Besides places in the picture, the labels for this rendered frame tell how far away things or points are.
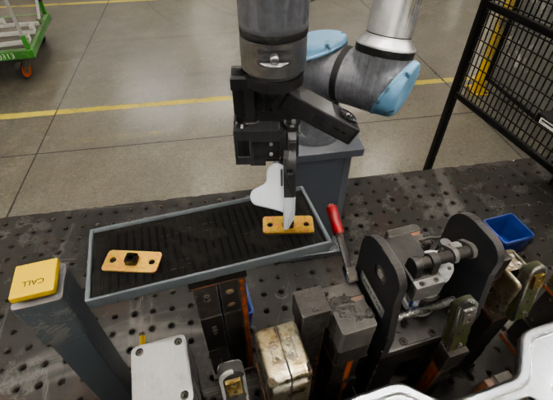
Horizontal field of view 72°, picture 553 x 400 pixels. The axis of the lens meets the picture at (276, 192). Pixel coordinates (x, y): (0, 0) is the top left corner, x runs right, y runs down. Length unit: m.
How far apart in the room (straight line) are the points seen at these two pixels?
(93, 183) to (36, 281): 2.06
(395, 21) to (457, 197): 0.85
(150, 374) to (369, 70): 0.62
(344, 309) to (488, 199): 0.98
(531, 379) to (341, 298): 0.33
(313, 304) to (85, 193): 2.17
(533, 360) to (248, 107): 0.62
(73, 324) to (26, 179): 2.29
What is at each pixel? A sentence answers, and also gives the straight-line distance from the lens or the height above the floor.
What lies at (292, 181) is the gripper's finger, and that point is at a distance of 0.48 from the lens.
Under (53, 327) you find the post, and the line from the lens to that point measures 0.72.
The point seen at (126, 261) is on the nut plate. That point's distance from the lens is 0.62.
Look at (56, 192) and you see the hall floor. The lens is 2.75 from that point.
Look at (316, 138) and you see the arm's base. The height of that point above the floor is 1.12.
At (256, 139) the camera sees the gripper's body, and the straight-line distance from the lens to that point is 0.47.
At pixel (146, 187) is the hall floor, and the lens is 2.55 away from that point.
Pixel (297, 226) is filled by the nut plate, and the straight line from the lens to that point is 0.63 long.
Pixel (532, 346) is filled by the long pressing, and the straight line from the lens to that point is 0.82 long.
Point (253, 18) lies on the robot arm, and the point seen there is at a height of 1.50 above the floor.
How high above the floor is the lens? 1.64
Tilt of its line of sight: 43 degrees down
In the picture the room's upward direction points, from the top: straight up
